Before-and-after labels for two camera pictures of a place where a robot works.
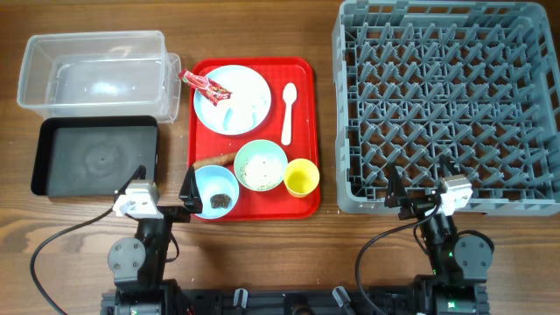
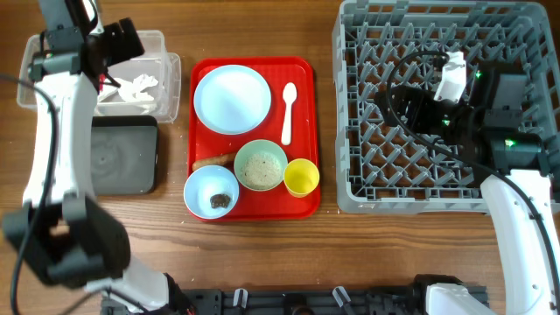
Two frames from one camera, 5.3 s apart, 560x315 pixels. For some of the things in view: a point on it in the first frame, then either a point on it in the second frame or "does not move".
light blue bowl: [219, 191] does not move
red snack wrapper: [206, 87] to [101, 79]
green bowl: [261, 165] does not move
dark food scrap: [220, 200] does not move
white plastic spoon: [289, 94] does not move
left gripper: [179, 214] to [124, 49]
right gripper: [415, 206] to [420, 100]
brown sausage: [225, 160] does not move
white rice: [262, 171] does not move
